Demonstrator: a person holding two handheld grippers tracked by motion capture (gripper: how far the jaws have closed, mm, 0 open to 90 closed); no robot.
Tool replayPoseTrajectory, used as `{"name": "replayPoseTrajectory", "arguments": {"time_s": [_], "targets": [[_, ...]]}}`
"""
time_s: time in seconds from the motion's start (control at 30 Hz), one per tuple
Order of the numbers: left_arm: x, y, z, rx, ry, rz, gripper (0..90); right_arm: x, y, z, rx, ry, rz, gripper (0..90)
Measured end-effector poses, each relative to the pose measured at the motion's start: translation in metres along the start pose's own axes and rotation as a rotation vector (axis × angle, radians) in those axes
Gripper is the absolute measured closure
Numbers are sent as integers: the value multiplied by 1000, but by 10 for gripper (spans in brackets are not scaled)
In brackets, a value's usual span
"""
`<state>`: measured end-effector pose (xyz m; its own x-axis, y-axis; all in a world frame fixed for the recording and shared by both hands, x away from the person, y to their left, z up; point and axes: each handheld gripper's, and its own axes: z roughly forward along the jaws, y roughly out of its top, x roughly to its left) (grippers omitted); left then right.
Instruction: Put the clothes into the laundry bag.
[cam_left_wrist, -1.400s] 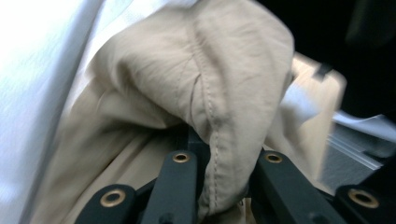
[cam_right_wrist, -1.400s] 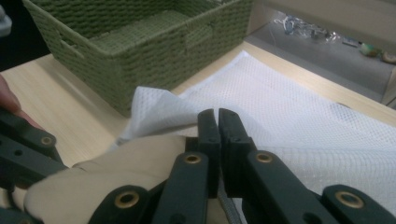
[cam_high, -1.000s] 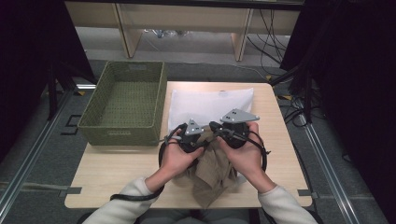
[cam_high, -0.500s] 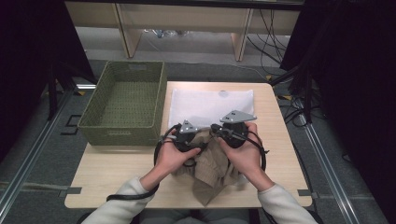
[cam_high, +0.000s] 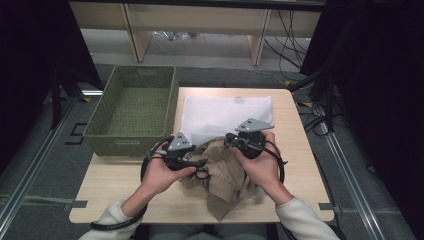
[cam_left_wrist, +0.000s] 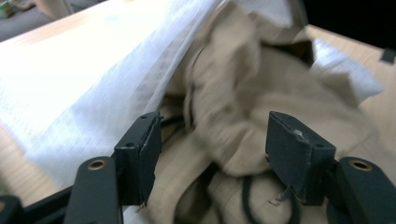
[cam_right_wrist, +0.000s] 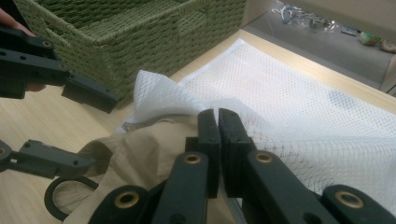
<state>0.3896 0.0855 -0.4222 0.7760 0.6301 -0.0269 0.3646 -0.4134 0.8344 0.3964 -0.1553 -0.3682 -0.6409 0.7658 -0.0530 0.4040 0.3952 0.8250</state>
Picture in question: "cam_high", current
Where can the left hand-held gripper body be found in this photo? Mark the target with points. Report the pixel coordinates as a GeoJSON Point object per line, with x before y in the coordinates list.
{"type": "Point", "coordinates": [180, 143]}

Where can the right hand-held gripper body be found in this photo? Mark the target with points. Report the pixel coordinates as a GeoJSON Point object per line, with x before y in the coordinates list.
{"type": "Point", "coordinates": [253, 140]}

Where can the white mesh laundry bag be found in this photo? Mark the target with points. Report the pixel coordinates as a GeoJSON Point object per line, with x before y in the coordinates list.
{"type": "Point", "coordinates": [216, 116]}

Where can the beige garment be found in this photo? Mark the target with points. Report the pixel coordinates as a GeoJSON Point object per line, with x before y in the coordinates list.
{"type": "Point", "coordinates": [226, 180]}

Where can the green woven basket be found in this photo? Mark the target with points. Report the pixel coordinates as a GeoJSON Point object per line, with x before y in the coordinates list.
{"type": "Point", "coordinates": [140, 110]}

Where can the person's right hand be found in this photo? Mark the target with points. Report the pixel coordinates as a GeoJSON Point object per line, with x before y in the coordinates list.
{"type": "Point", "coordinates": [263, 170]}

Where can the person's left hand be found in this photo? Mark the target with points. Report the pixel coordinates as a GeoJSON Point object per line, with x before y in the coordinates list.
{"type": "Point", "coordinates": [160, 176]}

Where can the person's legs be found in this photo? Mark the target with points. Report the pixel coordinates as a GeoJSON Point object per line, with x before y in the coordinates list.
{"type": "Point", "coordinates": [206, 233]}

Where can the black metal stand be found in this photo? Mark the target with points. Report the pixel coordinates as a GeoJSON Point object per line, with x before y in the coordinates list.
{"type": "Point", "coordinates": [328, 100]}
{"type": "Point", "coordinates": [56, 100]}

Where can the clear plastic bottles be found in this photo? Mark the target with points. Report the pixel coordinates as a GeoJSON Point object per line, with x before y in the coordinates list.
{"type": "Point", "coordinates": [180, 35]}

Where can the black curtain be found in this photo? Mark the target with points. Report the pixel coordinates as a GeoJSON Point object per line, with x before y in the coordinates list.
{"type": "Point", "coordinates": [26, 66]}
{"type": "Point", "coordinates": [383, 83]}

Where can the metal floor rail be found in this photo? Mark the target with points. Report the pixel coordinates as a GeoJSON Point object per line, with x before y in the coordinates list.
{"type": "Point", "coordinates": [30, 173]}
{"type": "Point", "coordinates": [350, 180]}

